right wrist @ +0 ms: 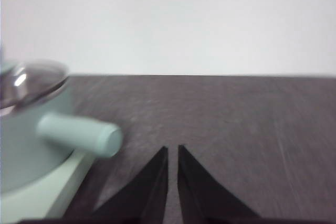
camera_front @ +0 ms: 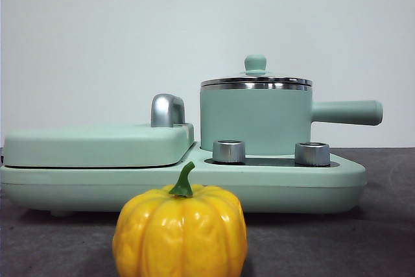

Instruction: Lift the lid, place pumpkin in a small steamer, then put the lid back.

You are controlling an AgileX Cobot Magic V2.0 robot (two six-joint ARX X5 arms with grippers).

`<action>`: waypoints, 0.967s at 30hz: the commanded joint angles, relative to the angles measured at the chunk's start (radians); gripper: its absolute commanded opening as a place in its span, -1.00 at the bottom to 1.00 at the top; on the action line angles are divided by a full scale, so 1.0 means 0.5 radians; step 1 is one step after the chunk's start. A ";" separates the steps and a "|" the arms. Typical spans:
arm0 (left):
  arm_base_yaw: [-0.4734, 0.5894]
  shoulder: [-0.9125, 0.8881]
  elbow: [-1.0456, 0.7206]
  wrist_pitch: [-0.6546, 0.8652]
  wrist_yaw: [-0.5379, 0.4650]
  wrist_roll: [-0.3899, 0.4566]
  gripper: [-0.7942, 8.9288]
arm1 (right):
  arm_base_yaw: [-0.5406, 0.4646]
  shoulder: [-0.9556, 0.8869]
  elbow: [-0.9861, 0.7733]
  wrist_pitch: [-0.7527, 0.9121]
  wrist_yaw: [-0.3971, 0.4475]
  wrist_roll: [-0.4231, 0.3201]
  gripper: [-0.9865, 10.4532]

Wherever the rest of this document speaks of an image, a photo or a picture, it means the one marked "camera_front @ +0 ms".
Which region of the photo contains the glass pot lid green knob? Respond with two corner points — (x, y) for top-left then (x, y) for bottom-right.
(200, 54), (313, 87)

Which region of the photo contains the yellow toy pumpkin green stem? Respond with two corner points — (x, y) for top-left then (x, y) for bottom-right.
(112, 162), (248, 277)

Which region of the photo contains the silver control knob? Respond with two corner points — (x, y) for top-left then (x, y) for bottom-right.
(294, 142), (331, 166)
(212, 139), (246, 164)

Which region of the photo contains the mint green breakfast machine base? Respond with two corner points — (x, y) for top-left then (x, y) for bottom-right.
(0, 142), (368, 218)

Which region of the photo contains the mint green grill cover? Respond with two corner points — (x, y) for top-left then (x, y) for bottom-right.
(3, 122), (196, 169)

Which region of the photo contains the silver grill cover handle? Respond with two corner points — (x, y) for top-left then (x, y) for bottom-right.
(150, 93), (187, 128)

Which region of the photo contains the mint green pot with handle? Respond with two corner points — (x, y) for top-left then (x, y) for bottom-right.
(199, 82), (384, 157)

